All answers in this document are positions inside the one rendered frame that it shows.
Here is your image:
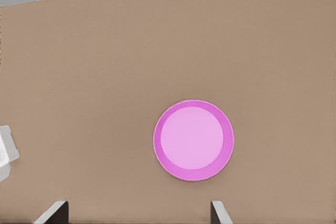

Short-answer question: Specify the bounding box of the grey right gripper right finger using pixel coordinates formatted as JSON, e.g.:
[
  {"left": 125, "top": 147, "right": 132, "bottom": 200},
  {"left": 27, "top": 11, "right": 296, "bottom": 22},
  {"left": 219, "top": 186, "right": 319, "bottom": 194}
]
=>
[{"left": 211, "top": 200, "right": 234, "bottom": 224}]

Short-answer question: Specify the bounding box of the pink round plate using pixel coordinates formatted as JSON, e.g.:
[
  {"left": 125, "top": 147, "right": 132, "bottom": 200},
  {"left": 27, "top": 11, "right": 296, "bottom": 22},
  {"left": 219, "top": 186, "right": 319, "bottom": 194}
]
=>
[{"left": 153, "top": 100, "right": 234, "bottom": 182}]

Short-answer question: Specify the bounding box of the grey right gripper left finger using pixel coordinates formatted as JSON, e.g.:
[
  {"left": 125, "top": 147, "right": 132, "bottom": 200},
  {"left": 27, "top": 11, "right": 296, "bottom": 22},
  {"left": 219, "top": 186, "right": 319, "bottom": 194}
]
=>
[{"left": 33, "top": 200, "right": 69, "bottom": 224}]

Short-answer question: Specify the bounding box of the white egg box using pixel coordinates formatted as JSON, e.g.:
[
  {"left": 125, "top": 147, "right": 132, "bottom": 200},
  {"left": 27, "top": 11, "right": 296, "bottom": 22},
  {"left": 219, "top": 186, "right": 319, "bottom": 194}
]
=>
[{"left": 0, "top": 125, "right": 20, "bottom": 180}]

